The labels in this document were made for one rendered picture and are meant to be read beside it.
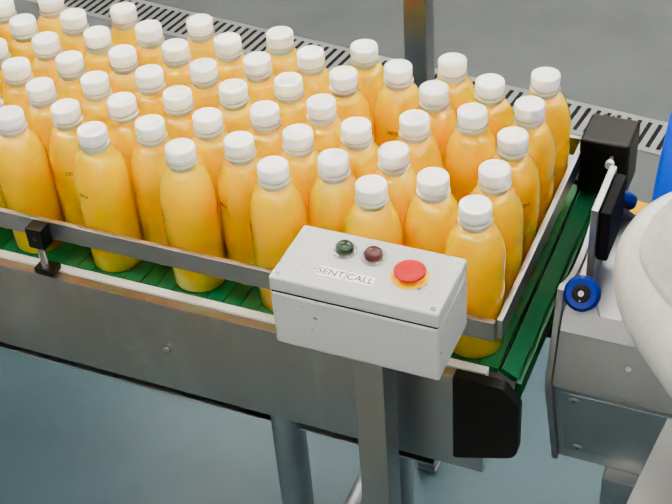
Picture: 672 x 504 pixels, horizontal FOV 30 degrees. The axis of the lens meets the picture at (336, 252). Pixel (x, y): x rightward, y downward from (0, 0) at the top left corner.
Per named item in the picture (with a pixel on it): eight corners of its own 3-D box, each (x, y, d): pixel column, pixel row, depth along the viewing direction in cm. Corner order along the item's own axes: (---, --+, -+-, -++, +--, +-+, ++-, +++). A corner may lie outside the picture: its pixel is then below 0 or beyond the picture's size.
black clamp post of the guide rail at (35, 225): (53, 277, 173) (41, 232, 168) (35, 272, 174) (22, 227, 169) (61, 267, 175) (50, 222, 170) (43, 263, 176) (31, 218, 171)
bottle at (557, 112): (525, 225, 176) (530, 103, 163) (505, 196, 181) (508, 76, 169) (574, 213, 177) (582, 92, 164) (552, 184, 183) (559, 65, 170)
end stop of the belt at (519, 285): (502, 339, 151) (502, 321, 149) (495, 338, 151) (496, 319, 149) (585, 157, 179) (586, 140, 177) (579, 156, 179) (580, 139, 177)
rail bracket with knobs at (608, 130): (621, 214, 176) (627, 154, 170) (570, 205, 179) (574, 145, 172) (636, 175, 183) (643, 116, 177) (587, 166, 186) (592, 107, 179)
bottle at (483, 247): (483, 314, 162) (485, 189, 149) (514, 348, 157) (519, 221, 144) (434, 333, 160) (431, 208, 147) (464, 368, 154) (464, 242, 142)
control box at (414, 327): (439, 382, 139) (437, 313, 132) (275, 341, 146) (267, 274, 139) (467, 324, 146) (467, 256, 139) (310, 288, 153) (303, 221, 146)
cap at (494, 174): (517, 182, 150) (517, 169, 149) (491, 193, 149) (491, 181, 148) (497, 166, 153) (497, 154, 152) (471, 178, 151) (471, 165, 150)
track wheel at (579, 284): (602, 279, 153) (605, 279, 154) (566, 271, 154) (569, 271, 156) (595, 315, 153) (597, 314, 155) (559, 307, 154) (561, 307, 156)
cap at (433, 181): (413, 195, 150) (413, 183, 148) (420, 176, 152) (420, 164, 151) (445, 199, 149) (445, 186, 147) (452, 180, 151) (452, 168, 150)
